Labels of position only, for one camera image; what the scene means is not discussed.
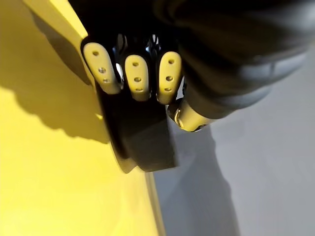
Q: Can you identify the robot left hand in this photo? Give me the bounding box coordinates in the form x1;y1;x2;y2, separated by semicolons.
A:
66;0;315;133

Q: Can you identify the black plastic housing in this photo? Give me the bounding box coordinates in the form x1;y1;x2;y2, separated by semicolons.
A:
94;82;180;174

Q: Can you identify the yellow metal shelf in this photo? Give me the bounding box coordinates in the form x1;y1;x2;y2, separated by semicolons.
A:
0;0;166;236

